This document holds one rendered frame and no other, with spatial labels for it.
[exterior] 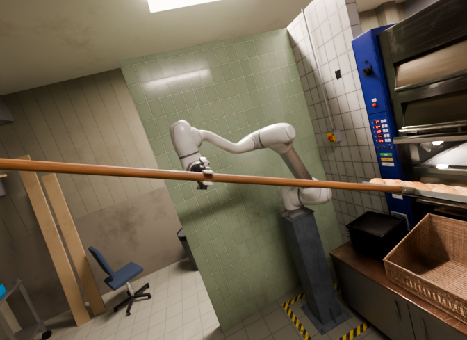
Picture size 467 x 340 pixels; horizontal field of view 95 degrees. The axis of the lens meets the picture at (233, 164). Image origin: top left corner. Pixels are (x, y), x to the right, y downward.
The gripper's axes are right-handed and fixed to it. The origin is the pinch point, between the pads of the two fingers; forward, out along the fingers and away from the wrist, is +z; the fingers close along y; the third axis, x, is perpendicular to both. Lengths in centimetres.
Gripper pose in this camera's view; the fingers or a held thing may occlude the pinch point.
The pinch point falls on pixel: (207, 176)
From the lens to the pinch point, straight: 73.9
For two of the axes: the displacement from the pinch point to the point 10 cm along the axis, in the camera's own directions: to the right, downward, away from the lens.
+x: -9.5, -0.8, -3.0
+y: -0.9, 10.0, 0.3
